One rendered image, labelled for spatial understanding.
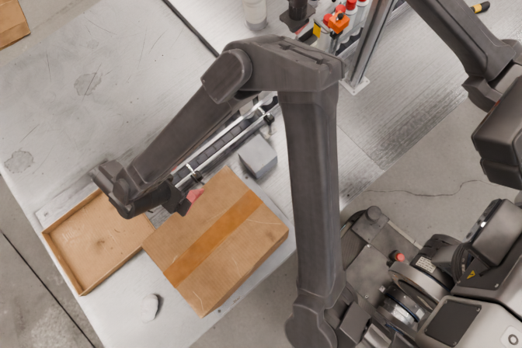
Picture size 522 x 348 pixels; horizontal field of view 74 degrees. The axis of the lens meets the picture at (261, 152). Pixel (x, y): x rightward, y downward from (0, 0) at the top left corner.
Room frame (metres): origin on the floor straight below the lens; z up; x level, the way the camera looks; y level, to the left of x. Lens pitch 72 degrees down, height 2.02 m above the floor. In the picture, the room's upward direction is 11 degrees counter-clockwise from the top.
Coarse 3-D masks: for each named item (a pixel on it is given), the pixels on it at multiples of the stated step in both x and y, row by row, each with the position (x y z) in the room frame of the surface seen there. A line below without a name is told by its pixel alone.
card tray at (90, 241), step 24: (96, 192) 0.35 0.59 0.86; (72, 216) 0.29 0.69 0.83; (96, 216) 0.28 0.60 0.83; (120, 216) 0.26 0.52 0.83; (144, 216) 0.24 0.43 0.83; (48, 240) 0.22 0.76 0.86; (72, 240) 0.21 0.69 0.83; (96, 240) 0.19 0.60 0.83; (120, 240) 0.18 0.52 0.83; (72, 264) 0.13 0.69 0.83; (96, 264) 0.12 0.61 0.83; (120, 264) 0.10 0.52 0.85
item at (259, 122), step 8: (400, 8) 0.84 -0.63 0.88; (408, 8) 0.87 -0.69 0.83; (392, 16) 0.82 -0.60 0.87; (352, 48) 0.71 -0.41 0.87; (344, 56) 0.69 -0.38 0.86; (272, 112) 0.52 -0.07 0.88; (256, 120) 0.49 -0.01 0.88; (248, 128) 0.47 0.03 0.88; (256, 128) 0.48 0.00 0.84; (240, 136) 0.45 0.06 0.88; (248, 136) 0.46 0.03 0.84; (232, 144) 0.43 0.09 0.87; (216, 152) 0.41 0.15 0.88; (208, 160) 0.38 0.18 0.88; (216, 160) 0.39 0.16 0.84; (200, 168) 0.36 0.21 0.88; (208, 168) 0.37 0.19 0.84; (176, 184) 0.32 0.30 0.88; (184, 184) 0.32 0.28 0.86
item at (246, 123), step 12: (276, 96) 0.57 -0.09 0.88; (264, 108) 0.53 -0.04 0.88; (228, 120) 0.51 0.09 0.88; (252, 120) 0.50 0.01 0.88; (216, 132) 0.48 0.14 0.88; (228, 132) 0.47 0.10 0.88; (240, 132) 0.46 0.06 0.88; (204, 144) 0.44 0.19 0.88; (216, 144) 0.43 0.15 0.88; (204, 156) 0.40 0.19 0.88; (180, 180) 0.33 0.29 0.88
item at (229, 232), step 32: (224, 192) 0.21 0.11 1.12; (192, 224) 0.14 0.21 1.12; (224, 224) 0.12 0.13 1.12; (256, 224) 0.11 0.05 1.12; (160, 256) 0.08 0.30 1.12; (192, 256) 0.06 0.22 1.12; (224, 256) 0.05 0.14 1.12; (256, 256) 0.03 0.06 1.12; (192, 288) -0.01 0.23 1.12; (224, 288) -0.03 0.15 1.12
